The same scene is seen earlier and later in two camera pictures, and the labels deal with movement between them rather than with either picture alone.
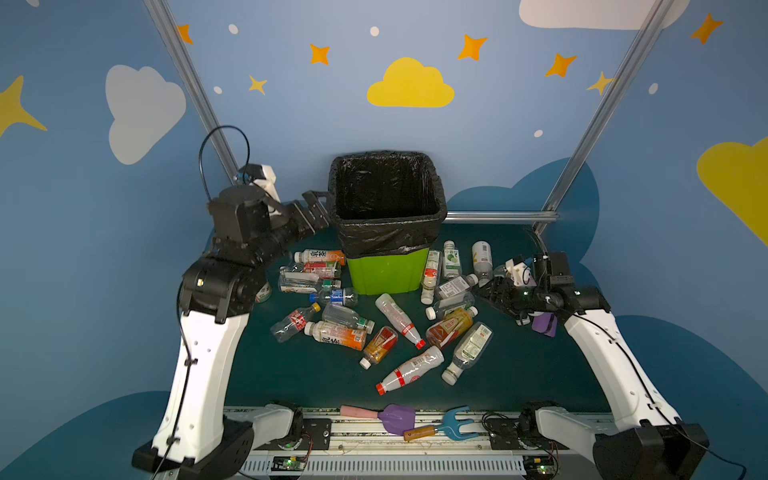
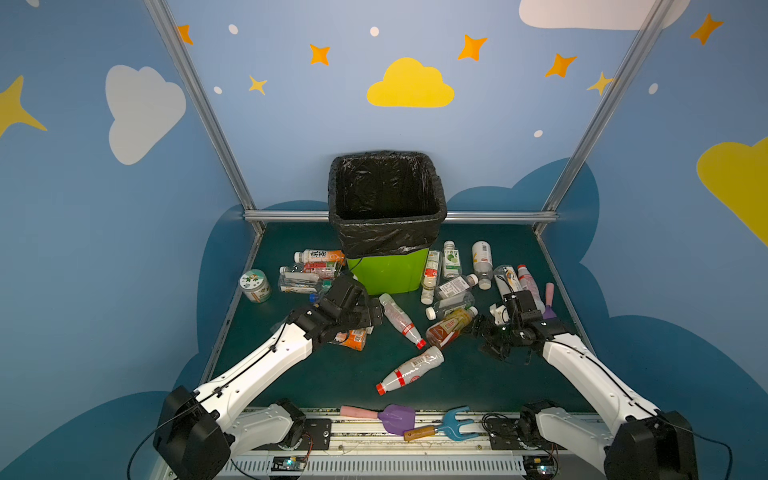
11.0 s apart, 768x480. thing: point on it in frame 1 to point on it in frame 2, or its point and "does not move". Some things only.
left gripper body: [303, 216] to [365, 310]
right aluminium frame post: [571, 171] does not move
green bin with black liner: [388, 207] does not move
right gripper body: [504, 288] to [501, 330]
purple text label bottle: [457, 285] does not move
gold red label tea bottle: [454, 323] does not move
